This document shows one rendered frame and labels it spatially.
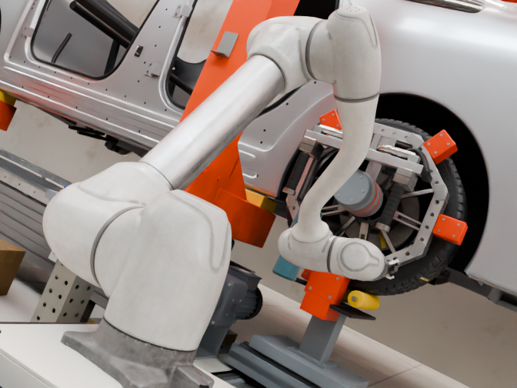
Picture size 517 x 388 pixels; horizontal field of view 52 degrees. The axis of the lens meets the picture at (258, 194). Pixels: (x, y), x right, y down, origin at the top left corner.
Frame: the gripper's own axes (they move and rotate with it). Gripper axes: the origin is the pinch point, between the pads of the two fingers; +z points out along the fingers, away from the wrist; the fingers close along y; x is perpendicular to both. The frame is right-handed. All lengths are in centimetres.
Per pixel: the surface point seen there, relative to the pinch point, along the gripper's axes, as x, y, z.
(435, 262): 0.4, 13.3, 18.3
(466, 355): -31, -21, 376
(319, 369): -18.9, -38.8, 18.6
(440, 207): 15.1, 23.0, 9.2
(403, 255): 5.0, 5.5, 9.2
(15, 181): 92, -127, -19
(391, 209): 15.2, 10.4, -13.0
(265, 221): 46, -45, 32
